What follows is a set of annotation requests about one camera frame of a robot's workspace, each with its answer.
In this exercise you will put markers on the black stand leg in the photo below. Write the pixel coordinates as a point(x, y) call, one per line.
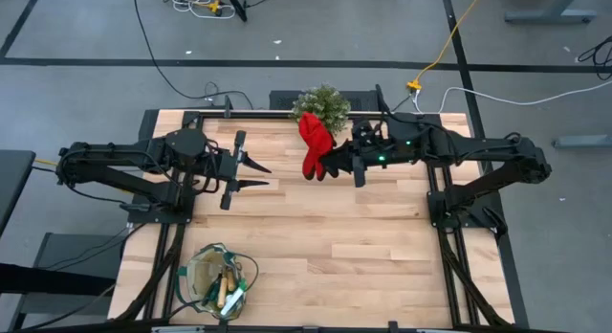
point(236, 5)

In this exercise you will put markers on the grey desk foot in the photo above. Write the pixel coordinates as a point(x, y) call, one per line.
point(550, 16)
point(583, 141)

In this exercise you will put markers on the red and black garden glove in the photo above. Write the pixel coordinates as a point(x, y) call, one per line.
point(315, 137)

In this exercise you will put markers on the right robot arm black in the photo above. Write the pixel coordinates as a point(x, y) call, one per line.
point(478, 146)

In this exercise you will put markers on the black perforated box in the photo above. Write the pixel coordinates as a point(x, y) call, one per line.
point(282, 101)

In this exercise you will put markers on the beige gardening bag green trim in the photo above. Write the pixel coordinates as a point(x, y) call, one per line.
point(198, 271)

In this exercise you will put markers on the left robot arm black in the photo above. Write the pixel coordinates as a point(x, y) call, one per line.
point(119, 156)

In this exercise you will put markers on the green white spray bottle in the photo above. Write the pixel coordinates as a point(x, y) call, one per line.
point(233, 302)

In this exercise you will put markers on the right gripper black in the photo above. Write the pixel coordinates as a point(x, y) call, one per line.
point(378, 148)

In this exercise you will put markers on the green potted plant black pot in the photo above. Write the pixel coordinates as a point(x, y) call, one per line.
point(330, 103)

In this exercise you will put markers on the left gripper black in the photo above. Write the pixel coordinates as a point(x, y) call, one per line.
point(222, 165)

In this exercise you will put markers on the black side table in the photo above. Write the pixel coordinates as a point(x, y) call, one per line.
point(14, 180)

